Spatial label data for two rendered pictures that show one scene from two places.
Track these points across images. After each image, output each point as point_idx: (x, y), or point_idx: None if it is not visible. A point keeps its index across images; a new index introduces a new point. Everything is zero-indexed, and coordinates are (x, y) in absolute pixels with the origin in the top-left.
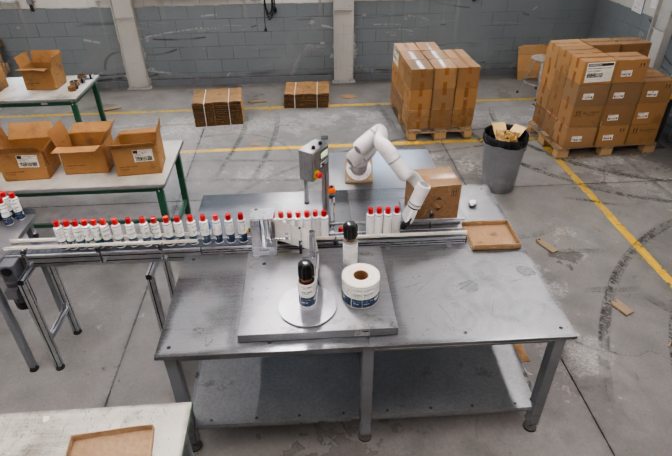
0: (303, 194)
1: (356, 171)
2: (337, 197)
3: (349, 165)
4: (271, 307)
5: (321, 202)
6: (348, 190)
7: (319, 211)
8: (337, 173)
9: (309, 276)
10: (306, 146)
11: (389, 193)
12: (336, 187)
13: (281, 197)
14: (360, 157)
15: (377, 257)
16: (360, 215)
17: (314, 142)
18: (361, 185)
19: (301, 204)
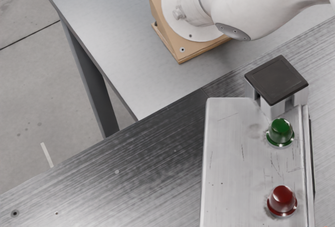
0: (86, 167)
1: (214, 24)
2: (196, 133)
3: (171, 5)
4: None
5: (163, 178)
6: (207, 88)
7: (184, 224)
8: (130, 33)
9: None
10: (220, 194)
11: (327, 48)
12: (165, 91)
13: (25, 214)
14: (292, 13)
15: None
16: (318, 181)
17: (234, 132)
18: (229, 51)
19: (107, 217)
